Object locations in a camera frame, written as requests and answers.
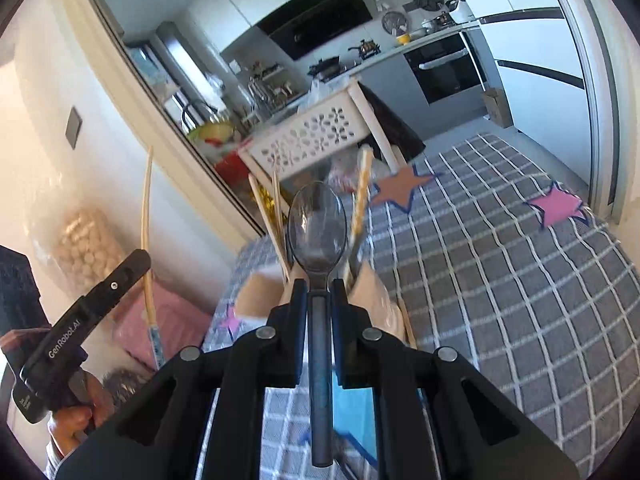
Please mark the red basket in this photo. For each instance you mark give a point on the red basket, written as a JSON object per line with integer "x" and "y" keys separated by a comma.
{"x": 232, "y": 169}

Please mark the yellow green basin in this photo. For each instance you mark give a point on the yellow green basin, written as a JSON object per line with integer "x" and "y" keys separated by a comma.
{"x": 215, "y": 133}

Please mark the cardboard box on floor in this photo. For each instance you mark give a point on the cardboard box on floor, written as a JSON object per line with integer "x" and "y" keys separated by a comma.
{"x": 497, "y": 107}

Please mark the wooden chopstick pair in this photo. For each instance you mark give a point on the wooden chopstick pair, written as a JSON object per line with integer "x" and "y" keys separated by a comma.
{"x": 360, "y": 204}

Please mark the white floral storage cart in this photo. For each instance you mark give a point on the white floral storage cart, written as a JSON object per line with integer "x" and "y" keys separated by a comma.
{"x": 342, "y": 119}

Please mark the black built-in oven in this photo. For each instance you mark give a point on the black built-in oven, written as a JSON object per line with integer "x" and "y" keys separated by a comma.
{"x": 446, "y": 67}

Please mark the person left hand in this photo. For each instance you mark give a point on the person left hand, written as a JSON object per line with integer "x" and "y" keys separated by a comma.
{"x": 66, "y": 425}

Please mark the white refrigerator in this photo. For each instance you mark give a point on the white refrigerator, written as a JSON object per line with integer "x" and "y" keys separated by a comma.
{"x": 540, "y": 71}

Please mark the black range hood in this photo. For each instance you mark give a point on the black range hood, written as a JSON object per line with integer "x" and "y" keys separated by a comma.
{"x": 300, "y": 26}

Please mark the grey wall switch plate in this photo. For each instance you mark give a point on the grey wall switch plate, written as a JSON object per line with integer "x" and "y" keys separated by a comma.
{"x": 72, "y": 129}

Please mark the grey checked tablecloth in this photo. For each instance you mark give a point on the grey checked tablecloth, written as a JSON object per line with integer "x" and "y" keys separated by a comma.
{"x": 549, "y": 315}

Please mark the black spoon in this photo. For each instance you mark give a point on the black spoon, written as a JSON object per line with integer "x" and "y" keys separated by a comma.
{"x": 317, "y": 234}
{"x": 354, "y": 258}

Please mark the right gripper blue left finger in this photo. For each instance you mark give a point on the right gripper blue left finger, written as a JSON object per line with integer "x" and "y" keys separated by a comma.
{"x": 201, "y": 415}

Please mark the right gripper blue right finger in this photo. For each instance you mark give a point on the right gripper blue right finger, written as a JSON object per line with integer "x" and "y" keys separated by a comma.
{"x": 436, "y": 416}

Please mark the pink plastic stool stack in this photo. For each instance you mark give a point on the pink plastic stool stack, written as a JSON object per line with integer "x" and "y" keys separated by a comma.
{"x": 180, "y": 323}

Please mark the bag of white balls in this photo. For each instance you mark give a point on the bag of white balls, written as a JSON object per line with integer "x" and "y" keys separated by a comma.
{"x": 81, "y": 250}

